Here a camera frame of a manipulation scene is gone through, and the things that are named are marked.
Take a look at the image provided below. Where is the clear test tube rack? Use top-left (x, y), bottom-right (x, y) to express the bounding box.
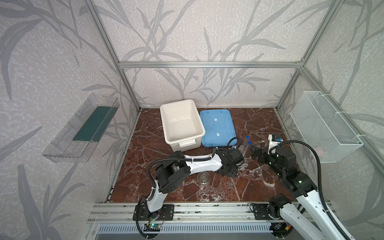
top-left (237, 149), bottom-right (246, 167)

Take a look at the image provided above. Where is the blue-capped test tube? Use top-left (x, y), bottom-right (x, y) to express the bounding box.
top-left (243, 141), bottom-right (251, 159)
top-left (241, 135), bottom-right (250, 152)

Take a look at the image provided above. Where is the white plastic bin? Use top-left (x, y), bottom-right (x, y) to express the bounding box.
top-left (160, 100), bottom-right (206, 152)

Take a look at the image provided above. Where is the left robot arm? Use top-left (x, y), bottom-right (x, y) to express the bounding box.
top-left (146, 147), bottom-right (245, 213)

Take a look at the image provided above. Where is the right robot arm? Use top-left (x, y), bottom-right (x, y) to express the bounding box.
top-left (251, 145), bottom-right (354, 240)

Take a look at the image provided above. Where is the blue plastic lid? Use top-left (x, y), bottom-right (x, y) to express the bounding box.
top-left (200, 110), bottom-right (236, 148)

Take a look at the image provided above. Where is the glass petri dish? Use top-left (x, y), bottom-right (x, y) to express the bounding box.
top-left (197, 172), bottom-right (212, 186)

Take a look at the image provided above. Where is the green circuit board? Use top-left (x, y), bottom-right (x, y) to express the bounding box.
top-left (143, 224), bottom-right (162, 232)

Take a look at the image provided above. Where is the right black cable conduit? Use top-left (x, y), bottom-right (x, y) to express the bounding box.
top-left (268, 140), bottom-right (356, 240)

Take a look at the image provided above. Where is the white wire basket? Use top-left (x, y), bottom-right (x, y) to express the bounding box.
top-left (290, 91), bottom-right (364, 164)

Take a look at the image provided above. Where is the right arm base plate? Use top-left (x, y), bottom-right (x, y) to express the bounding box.
top-left (250, 203), bottom-right (281, 220)

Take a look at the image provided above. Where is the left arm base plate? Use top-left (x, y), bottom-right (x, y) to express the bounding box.
top-left (133, 203), bottom-right (175, 221)

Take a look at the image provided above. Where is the aluminium front rail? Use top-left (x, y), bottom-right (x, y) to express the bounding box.
top-left (87, 202), bottom-right (283, 224)

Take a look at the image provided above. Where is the clear wall shelf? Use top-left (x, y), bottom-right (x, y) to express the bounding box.
top-left (42, 94), bottom-right (120, 163)

